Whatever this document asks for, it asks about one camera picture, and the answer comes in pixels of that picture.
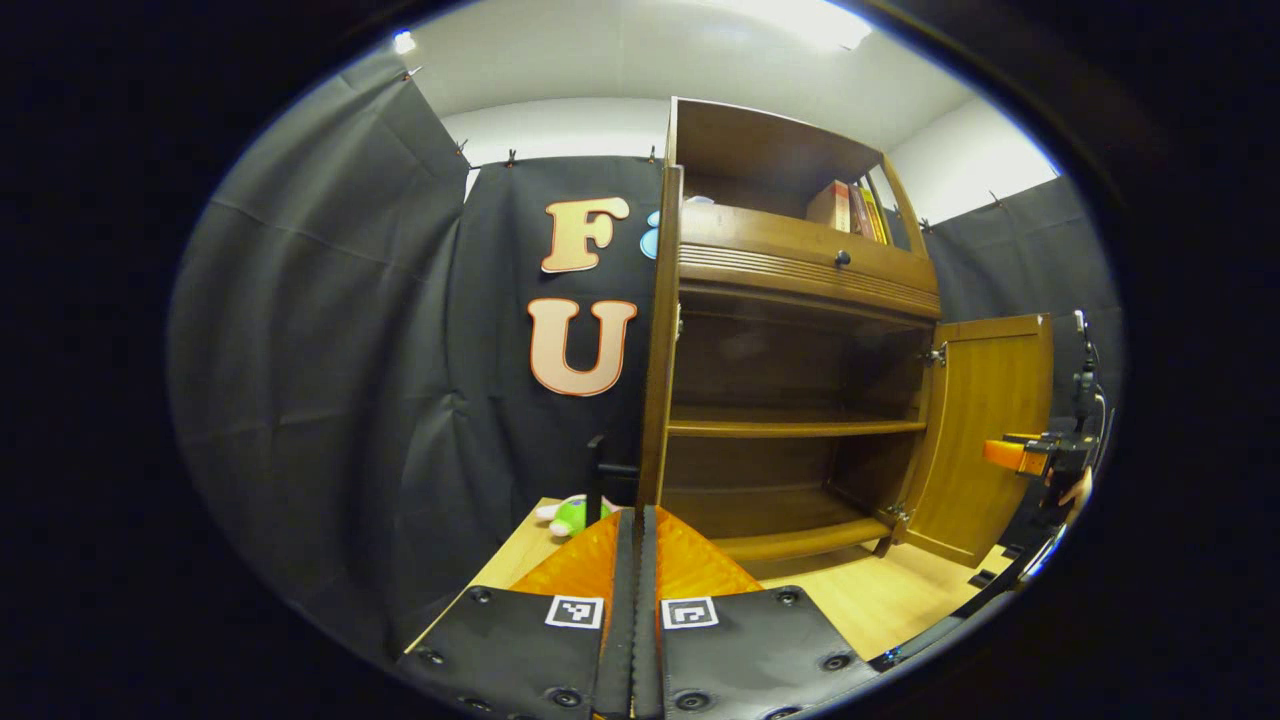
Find wooden double-door shoe cabinet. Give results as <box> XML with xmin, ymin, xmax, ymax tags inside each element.
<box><xmin>637</xmin><ymin>97</ymin><xmax>1056</xmax><ymax>571</ymax></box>

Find green plush toy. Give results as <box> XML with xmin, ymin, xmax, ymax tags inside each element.
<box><xmin>535</xmin><ymin>494</ymin><xmax>613</xmax><ymax>539</ymax></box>

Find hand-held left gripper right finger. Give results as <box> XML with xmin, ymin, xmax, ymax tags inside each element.
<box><xmin>640</xmin><ymin>505</ymin><xmax>881</xmax><ymax>720</ymax></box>

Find wooden cabinet drawer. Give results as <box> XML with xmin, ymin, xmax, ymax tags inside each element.
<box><xmin>678</xmin><ymin>203</ymin><xmax>941</xmax><ymax>321</ymax></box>

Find black backdrop cloth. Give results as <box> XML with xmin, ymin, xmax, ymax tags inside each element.
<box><xmin>168</xmin><ymin>50</ymin><xmax>1126</xmax><ymax>671</ymax></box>

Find large ceiling light panel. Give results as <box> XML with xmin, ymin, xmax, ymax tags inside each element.
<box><xmin>700</xmin><ymin>0</ymin><xmax>876</xmax><ymax>51</ymax></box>

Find wooden shoe cabinet door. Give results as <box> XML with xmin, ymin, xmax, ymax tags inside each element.
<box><xmin>585</xmin><ymin>165</ymin><xmax>686</xmax><ymax>526</ymax></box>
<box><xmin>893</xmin><ymin>313</ymin><xmax>1056</xmax><ymax>569</ymax></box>

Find wooden cabinet inner shelf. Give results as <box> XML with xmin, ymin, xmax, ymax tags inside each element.
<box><xmin>667</xmin><ymin>418</ymin><xmax>928</xmax><ymax>439</ymax></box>

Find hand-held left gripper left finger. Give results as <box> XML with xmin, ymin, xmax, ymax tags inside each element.
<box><xmin>395</xmin><ymin>507</ymin><xmax>638</xmax><ymax>720</ymax></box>

